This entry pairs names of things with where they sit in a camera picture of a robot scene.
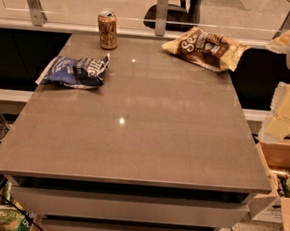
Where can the brown chip bag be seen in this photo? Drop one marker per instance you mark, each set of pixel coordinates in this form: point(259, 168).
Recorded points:
point(211, 51)

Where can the blue chip bag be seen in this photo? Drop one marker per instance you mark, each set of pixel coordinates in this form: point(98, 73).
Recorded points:
point(82, 73)

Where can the green snack bag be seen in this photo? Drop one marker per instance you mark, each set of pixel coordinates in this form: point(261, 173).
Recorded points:
point(13, 220)

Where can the black office chair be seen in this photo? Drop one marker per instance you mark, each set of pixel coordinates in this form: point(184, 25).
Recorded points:
point(184, 16)

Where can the orange soda can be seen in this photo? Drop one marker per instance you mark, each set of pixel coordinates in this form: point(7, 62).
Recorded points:
point(107, 30)

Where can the upper grey drawer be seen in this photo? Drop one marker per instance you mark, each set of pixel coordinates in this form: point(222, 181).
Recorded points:
point(129, 208)

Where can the middle metal railing bracket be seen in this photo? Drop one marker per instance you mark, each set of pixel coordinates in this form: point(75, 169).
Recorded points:
point(161, 17)

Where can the left metal railing bracket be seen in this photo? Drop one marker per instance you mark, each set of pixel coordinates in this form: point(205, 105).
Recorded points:
point(37, 14)

